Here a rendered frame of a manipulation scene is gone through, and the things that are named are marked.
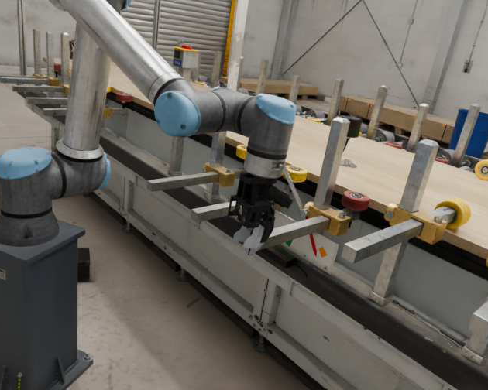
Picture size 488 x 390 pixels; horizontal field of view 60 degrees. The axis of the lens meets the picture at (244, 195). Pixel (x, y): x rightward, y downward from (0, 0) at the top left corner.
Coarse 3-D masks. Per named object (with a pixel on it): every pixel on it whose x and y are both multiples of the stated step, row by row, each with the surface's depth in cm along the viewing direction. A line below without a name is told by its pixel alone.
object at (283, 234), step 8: (320, 216) 120; (352, 216) 128; (288, 224) 112; (296, 224) 113; (304, 224) 113; (312, 224) 114; (320, 224) 117; (272, 232) 106; (280, 232) 107; (288, 232) 108; (296, 232) 110; (304, 232) 113; (312, 232) 116; (272, 240) 105; (280, 240) 107; (288, 240) 109
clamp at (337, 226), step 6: (306, 204) 126; (312, 204) 126; (312, 210) 124; (318, 210) 122; (324, 210) 122; (330, 210) 123; (312, 216) 124; (324, 216) 121; (330, 216) 119; (336, 216) 120; (330, 222) 120; (336, 222) 118; (342, 222) 118; (348, 222) 120; (330, 228) 120; (336, 228) 118; (342, 228) 119; (336, 234) 119
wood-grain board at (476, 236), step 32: (320, 128) 220; (288, 160) 155; (320, 160) 162; (352, 160) 169; (384, 160) 177; (384, 192) 137; (448, 192) 148; (480, 192) 154; (480, 224) 122; (480, 256) 108
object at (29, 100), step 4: (28, 100) 218; (32, 100) 219; (36, 100) 221; (40, 100) 222; (44, 100) 223; (48, 100) 225; (52, 100) 226; (56, 100) 227; (60, 100) 229; (64, 100) 230
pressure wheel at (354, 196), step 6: (348, 192) 129; (354, 192) 130; (342, 198) 128; (348, 198) 126; (354, 198) 125; (360, 198) 127; (366, 198) 127; (342, 204) 128; (348, 204) 126; (354, 204) 125; (360, 204) 125; (366, 204) 126; (354, 210) 128; (360, 210) 126
